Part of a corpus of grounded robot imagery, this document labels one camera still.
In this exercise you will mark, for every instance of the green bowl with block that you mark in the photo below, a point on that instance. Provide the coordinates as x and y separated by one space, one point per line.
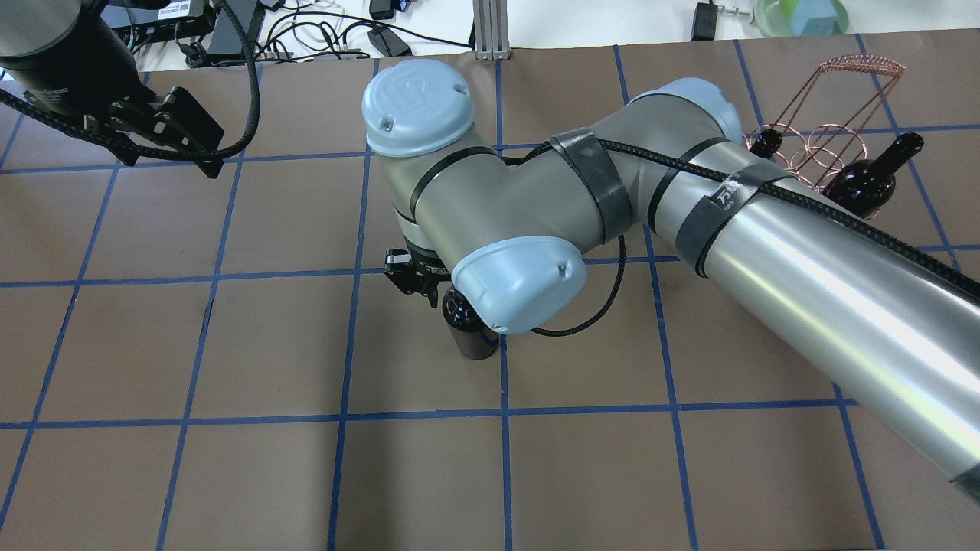
801 18

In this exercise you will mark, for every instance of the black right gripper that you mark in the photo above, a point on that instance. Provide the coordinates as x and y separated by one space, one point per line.
416 277

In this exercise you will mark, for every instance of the black electronics box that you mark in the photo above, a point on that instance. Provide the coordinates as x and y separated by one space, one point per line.
135 23

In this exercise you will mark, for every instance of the black power adapter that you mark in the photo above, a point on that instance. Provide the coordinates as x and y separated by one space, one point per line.
387 43

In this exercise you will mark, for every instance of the copper wire wine basket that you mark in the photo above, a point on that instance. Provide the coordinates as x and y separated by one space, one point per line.
824 120

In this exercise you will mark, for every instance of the black wine bottle slot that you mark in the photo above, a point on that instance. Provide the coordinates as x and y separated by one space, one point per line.
767 143
864 186

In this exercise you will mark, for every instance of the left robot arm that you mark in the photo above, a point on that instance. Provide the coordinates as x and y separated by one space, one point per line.
80 78

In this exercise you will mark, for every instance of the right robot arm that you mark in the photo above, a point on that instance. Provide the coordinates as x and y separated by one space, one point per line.
896 328

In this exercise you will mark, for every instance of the black flat device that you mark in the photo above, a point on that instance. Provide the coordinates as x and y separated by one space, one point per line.
226 45

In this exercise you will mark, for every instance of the black power brick right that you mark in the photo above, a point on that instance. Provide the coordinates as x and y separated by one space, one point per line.
704 21

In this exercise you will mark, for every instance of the aluminium frame post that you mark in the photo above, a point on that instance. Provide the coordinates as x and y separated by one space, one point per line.
490 24

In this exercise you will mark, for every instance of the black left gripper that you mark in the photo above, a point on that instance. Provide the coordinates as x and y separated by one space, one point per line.
113 98

